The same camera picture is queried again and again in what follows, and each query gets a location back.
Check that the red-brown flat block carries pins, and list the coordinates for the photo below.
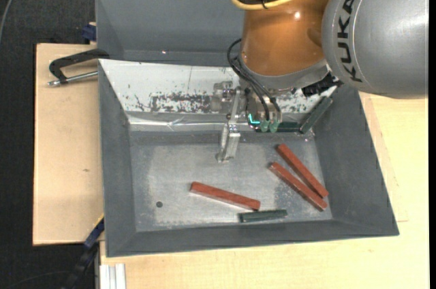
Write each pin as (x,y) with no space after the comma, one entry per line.
(303,170)
(298,186)
(225,195)

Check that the dark green flat block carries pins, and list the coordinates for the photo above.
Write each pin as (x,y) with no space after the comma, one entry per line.
(262,215)

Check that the grey metal bin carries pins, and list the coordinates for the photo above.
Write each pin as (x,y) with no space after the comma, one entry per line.
(190,175)

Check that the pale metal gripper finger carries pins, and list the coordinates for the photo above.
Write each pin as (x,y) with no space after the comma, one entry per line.
(233,144)
(223,151)

